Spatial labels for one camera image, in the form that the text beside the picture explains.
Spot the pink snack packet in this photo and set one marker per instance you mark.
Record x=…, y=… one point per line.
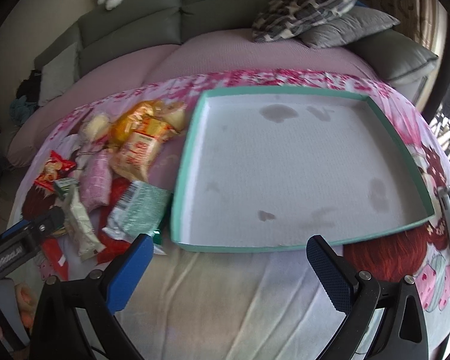
x=95, y=182

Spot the cream long snack packet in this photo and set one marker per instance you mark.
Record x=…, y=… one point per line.
x=79, y=226

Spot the cream orange biscuit bag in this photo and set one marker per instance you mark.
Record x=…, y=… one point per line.
x=136, y=155

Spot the small green white packet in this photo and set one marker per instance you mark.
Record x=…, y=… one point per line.
x=62, y=186

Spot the round jelly cup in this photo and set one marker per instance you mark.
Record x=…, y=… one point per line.
x=174, y=114

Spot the black white patterned pillow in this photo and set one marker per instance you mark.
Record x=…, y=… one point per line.
x=285, y=19

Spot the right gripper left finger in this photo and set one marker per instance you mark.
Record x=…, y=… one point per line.
x=57, y=330

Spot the pink sofa seat cover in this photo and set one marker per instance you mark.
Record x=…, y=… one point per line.
x=218, y=51

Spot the small red snack packet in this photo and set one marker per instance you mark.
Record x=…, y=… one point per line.
x=55, y=168

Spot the light grey cushion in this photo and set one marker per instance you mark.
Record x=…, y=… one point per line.
x=59, y=75

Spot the dark clothes pile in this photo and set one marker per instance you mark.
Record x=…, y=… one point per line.
x=26, y=99

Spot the plain grey pillow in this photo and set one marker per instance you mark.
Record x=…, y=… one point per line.
x=358, y=23

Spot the clear white bun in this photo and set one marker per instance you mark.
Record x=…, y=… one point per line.
x=95, y=128

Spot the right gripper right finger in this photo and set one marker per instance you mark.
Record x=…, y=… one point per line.
x=383, y=320

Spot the green white snack packet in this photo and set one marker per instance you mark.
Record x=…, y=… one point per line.
x=142, y=209

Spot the grey sofa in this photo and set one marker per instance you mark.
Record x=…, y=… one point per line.
x=103, y=35

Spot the teal shallow cardboard tray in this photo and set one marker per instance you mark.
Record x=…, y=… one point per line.
x=265, y=168

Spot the orange yellow snack bag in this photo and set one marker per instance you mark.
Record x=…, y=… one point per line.
x=121, y=129

